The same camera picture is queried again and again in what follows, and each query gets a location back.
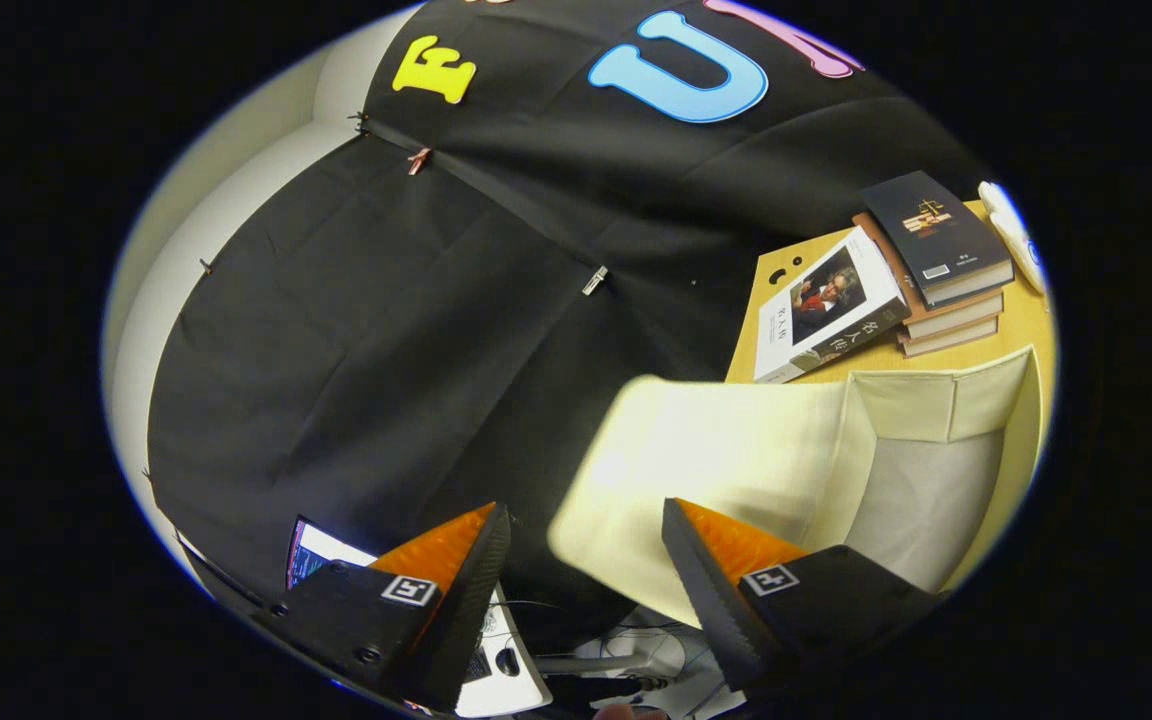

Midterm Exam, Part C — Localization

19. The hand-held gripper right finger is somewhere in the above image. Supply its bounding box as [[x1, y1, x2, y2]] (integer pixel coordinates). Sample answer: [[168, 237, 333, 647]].
[[662, 497, 941, 693]]

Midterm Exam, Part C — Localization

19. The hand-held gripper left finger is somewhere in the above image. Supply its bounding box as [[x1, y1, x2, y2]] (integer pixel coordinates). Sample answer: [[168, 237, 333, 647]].
[[252, 502, 513, 713]]

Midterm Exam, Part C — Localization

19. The grey fabric storage box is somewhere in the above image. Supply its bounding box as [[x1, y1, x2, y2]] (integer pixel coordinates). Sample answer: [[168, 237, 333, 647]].
[[546, 345, 1047, 631]]

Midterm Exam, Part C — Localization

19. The white portrait cover book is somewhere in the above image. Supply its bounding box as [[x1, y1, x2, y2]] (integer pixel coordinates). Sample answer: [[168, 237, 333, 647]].
[[753, 225, 912, 386]]

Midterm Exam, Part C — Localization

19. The thin tan book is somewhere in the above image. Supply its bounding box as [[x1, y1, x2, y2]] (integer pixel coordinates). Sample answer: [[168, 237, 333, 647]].
[[896, 315, 1000, 359]]

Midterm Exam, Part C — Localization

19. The brown hardcover book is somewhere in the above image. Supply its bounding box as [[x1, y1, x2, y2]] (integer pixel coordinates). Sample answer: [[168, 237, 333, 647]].
[[851, 210, 1005, 341]]

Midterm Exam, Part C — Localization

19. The dark navy cover book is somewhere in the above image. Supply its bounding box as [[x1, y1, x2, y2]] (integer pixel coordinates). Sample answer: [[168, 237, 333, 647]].
[[860, 170, 1016, 309]]

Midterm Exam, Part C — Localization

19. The white plush face toy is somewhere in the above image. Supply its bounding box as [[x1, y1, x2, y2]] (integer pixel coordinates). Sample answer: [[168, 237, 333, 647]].
[[977, 180, 1048, 297]]

